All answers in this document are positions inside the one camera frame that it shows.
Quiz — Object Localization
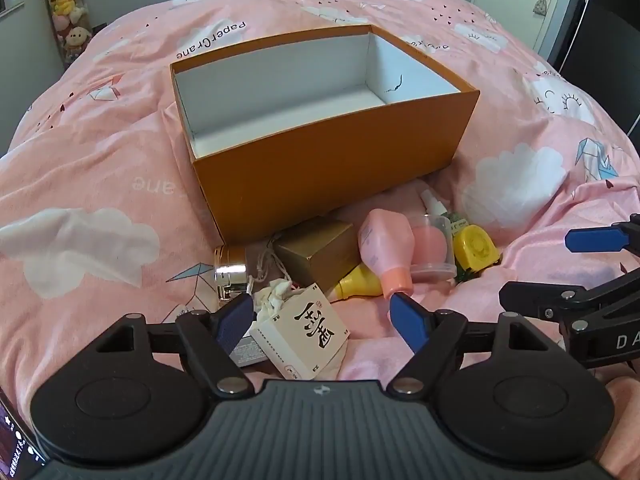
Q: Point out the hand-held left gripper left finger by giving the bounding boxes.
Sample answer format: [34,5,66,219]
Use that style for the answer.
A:
[95,294,258,396]

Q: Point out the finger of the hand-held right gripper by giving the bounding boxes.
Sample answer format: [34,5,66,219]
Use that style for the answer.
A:
[499,280,608,322]
[565,214,640,255]

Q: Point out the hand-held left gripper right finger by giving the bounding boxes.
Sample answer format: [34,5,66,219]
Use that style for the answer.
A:
[387,292,551,395]

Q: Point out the gold lidded jar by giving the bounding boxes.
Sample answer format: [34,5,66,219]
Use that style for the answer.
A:
[212,245,252,311]

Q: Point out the cream tea box with calligraphy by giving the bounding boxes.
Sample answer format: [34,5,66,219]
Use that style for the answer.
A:
[250,280,351,381]

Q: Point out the clear container with pink sponge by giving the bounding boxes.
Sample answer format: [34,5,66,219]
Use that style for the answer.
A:
[407,213,457,286]

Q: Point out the pink bottle with orange cap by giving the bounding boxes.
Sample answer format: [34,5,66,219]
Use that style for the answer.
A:
[357,208,416,302]

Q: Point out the yellow tape measure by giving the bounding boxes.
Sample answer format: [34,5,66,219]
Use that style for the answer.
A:
[452,225,501,272]

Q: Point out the gold cardboard box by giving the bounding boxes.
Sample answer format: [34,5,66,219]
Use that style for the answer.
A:
[274,220,368,295]

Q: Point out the orange cardboard box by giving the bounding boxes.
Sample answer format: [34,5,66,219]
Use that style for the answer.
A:
[170,24,481,244]

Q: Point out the yellow bulb-shaped bottle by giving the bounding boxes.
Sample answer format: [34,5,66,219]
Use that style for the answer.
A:
[334,265,396,302]

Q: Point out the pink printed blanket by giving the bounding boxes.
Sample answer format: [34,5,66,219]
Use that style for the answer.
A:
[0,0,640,480]

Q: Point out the dark cabinet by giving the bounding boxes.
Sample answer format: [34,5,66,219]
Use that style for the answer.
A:
[562,0,640,92]

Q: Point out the smartphone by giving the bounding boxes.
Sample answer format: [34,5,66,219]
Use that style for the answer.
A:
[0,387,48,479]

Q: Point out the white door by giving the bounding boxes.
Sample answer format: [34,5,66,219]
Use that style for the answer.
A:
[477,0,558,63]

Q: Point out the hanging stack of plush toys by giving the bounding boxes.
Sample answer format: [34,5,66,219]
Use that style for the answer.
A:
[45,0,93,59]

